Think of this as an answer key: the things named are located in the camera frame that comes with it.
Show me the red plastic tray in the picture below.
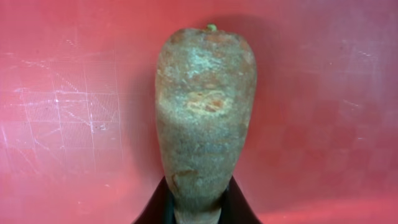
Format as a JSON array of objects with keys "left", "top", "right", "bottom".
[{"left": 1, "top": 0, "right": 397, "bottom": 223}]

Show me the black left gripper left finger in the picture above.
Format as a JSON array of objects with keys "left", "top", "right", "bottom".
[{"left": 132, "top": 177, "right": 176, "bottom": 224}]

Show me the carrot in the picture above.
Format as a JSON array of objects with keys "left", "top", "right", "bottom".
[{"left": 155, "top": 24, "right": 257, "bottom": 223}]

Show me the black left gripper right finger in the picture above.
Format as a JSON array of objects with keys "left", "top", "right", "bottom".
[{"left": 219, "top": 177, "right": 261, "bottom": 224}]

